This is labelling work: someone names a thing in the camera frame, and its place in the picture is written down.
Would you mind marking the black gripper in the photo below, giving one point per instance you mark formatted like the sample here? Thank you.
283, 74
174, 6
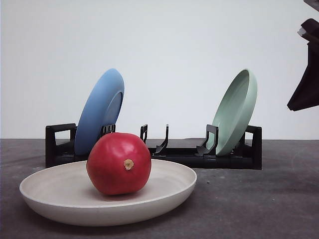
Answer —
306, 93

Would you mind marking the red pomegranate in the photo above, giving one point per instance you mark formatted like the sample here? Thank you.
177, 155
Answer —
118, 163

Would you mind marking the white plate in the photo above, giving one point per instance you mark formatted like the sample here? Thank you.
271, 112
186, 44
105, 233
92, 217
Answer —
66, 193

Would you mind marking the green plate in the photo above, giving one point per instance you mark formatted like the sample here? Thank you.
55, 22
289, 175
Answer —
234, 109

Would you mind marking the blue plate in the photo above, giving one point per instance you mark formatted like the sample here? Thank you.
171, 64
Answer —
102, 107

